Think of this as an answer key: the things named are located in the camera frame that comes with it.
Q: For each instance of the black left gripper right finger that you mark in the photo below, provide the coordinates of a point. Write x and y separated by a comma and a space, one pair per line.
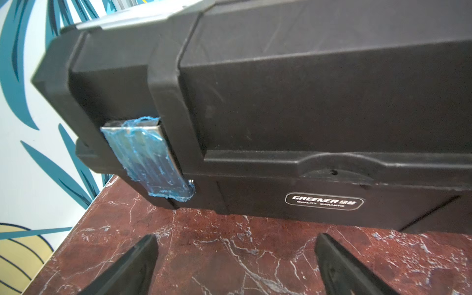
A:
344, 274

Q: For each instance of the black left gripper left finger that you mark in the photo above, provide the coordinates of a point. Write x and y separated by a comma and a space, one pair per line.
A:
129, 275

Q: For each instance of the black plastic toolbox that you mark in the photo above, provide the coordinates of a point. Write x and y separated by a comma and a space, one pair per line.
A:
345, 112

